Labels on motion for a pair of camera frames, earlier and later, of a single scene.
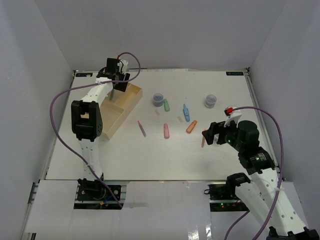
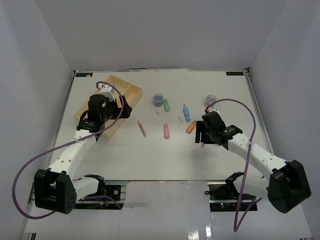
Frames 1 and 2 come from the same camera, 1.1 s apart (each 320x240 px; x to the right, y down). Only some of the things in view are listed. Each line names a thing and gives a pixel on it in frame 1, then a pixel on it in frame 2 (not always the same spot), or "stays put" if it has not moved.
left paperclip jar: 158,100 stays put
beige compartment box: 114,112 stays put
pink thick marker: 166,131 stays put
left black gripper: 121,86 to 118,110
